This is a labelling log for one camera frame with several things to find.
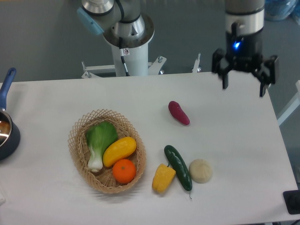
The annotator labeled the yellow orange mango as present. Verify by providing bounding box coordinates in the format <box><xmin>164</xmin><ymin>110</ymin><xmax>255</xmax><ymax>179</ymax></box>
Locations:
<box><xmin>102</xmin><ymin>137</ymin><xmax>137</xmax><ymax>167</ymax></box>

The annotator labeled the dark green cucumber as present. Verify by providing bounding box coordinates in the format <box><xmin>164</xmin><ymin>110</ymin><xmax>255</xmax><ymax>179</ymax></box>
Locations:
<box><xmin>164</xmin><ymin>145</ymin><xmax>193</xmax><ymax>200</ymax></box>

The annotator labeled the black device at edge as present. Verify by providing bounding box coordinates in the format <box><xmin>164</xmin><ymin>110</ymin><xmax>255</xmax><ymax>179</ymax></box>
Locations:
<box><xmin>283</xmin><ymin>190</ymin><xmax>300</xmax><ymax>215</ymax></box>

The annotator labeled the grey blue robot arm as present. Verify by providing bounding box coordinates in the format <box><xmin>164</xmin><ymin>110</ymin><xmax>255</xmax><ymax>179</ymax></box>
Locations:
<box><xmin>77</xmin><ymin>0</ymin><xmax>279</xmax><ymax>96</ymax></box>

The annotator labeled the woven wicker basket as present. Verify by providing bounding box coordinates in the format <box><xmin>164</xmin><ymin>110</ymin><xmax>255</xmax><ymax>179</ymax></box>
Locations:
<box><xmin>68</xmin><ymin>109</ymin><xmax>146</xmax><ymax>194</ymax></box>

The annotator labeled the green bok choy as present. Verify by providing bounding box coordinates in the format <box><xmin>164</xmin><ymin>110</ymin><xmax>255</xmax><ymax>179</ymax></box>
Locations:
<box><xmin>85</xmin><ymin>121</ymin><xmax>118</xmax><ymax>173</ymax></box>

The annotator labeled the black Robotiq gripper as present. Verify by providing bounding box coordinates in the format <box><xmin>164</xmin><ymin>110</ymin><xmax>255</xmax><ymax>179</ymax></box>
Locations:
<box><xmin>211</xmin><ymin>32</ymin><xmax>279</xmax><ymax>97</ymax></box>

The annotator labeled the yellow bell pepper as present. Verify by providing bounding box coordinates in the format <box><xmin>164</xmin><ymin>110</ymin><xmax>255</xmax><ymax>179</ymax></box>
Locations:
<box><xmin>152</xmin><ymin>164</ymin><xmax>176</xmax><ymax>194</ymax></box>

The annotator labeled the white metal frame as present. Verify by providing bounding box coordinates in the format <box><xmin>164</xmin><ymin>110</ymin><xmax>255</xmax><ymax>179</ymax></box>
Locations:
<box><xmin>277</xmin><ymin>80</ymin><xmax>300</xmax><ymax>126</ymax></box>

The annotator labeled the orange tangerine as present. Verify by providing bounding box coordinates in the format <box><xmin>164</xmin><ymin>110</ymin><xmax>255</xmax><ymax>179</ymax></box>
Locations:
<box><xmin>112</xmin><ymin>159</ymin><xmax>136</xmax><ymax>184</ymax></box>

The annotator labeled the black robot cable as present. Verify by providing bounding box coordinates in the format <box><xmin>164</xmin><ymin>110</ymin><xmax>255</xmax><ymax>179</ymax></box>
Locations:
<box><xmin>118</xmin><ymin>37</ymin><xmax>130</xmax><ymax>77</ymax></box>

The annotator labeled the beige steamed bun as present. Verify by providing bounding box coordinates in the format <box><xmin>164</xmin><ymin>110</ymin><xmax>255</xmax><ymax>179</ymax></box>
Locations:
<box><xmin>189</xmin><ymin>159</ymin><xmax>212</xmax><ymax>184</ymax></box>

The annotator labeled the purple sweet potato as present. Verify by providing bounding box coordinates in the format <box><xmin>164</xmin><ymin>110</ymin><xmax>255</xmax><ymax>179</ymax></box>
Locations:
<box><xmin>168</xmin><ymin>101</ymin><xmax>190</xmax><ymax>126</ymax></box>

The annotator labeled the dark blue saucepan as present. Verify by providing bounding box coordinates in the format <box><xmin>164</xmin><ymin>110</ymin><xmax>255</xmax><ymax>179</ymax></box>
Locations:
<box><xmin>0</xmin><ymin>67</ymin><xmax>21</xmax><ymax>160</ymax></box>

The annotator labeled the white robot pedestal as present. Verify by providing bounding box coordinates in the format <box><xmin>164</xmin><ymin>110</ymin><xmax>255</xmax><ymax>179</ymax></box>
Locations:
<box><xmin>81</xmin><ymin>14</ymin><xmax>202</xmax><ymax>79</ymax></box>

